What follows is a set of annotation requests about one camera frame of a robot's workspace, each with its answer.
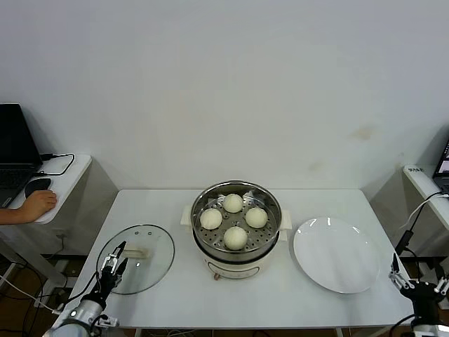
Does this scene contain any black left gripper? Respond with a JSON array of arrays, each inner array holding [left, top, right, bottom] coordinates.
[[93, 240, 128, 303]]

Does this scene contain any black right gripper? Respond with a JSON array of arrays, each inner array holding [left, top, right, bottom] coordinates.
[[388, 252, 449, 322]]

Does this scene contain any round glass pot lid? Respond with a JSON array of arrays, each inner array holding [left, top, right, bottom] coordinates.
[[96, 223, 175, 295]]

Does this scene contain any white steamed baozi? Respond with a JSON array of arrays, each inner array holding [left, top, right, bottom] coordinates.
[[223, 193, 243, 213], [244, 206, 268, 229], [200, 207, 224, 230], [223, 225, 248, 251]]

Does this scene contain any bare person forearm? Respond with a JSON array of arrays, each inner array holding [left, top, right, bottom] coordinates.
[[0, 206, 28, 225]]

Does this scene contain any stainless steel steamer pot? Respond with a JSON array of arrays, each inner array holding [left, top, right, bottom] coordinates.
[[190, 180, 283, 254]]

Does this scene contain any bare person hand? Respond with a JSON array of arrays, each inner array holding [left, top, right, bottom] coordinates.
[[24, 190, 58, 223]]

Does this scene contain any black power adapter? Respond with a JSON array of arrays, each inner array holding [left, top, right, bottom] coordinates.
[[394, 227, 415, 256]]

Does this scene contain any white round plate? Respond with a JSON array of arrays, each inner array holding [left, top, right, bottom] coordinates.
[[293, 216, 381, 294]]

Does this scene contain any dark laptop with lit screen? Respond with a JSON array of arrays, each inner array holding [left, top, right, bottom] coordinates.
[[433, 139, 449, 193]]

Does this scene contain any black computer mouse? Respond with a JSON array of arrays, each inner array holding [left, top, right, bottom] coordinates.
[[24, 178, 52, 199]]

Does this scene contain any black open laptop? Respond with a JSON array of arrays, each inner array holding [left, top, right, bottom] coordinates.
[[0, 103, 43, 208]]

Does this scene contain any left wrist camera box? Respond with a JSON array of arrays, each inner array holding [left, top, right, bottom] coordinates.
[[93, 313, 119, 328]]

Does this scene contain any white power cable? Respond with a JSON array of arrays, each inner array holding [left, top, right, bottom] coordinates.
[[408, 190, 449, 230]]

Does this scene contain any white floor cable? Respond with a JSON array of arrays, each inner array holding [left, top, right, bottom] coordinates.
[[0, 275, 63, 315]]

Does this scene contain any black laptop cable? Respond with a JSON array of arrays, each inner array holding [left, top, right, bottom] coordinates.
[[34, 153, 75, 176]]

